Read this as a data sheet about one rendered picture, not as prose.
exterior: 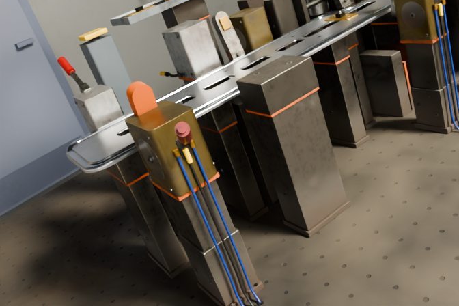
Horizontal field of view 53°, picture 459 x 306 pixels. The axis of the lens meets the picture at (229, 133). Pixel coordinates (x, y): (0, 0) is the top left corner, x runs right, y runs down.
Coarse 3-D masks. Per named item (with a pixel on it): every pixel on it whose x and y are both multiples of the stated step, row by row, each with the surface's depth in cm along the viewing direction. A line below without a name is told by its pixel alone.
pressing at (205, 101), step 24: (384, 0) 115; (312, 24) 117; (336, 24) 109; (360, 24) 104; (264, 48) 111; (288, 48) 104; (312, 48) 99; (216, 72) 105; (240, 72) 99; (168, 96) 101; (192, 96) 96; (216, 96) 90; (120, 120) 96; (72, 144) 91; (96, 144) 87; (120, 144) 83; (96, 168) 78
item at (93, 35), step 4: (100, 28) 116; (104, 28) 114; (88, 32) 117; (92, 32) 114; (96, 32) 113; (100, 32) 113; (104, 32) 114; (80, 36) 115; (84, 36) 112; (88, 36) 112; (92, 36) 112; (96, 36) 113; (80, 40) 116; (84, 40) 113; (92, 40) 115
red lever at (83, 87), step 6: (60, 60) 109; (66, 60) 110; (66, 66) 108; (66, 72) 108; (72, 72) 108; (72, 78) 107; (78, 78) 107; (78, 84) 105; (84, 84) 104; (84, 90) 103
